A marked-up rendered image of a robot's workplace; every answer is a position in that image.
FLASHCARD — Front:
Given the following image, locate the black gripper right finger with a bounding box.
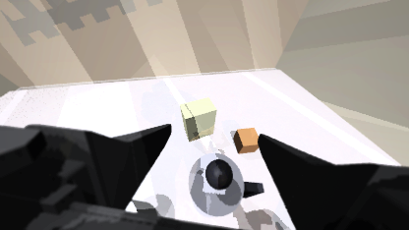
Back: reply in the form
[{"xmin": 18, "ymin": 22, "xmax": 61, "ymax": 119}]
[{"xmin": 258, "ymin": 134, "xmax": 409, "ymax": 230}]

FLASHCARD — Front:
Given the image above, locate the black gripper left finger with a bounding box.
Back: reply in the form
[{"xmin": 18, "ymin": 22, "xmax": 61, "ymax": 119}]
[{"xmin": 25, "ymin": 124, "xmax": 172, "ymax": 210}]

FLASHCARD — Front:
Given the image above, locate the orange block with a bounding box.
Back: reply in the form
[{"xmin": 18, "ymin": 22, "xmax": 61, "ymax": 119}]
[{"xmin": 233, "ymin": 128, "xmax": 259, "ymax": 154}]

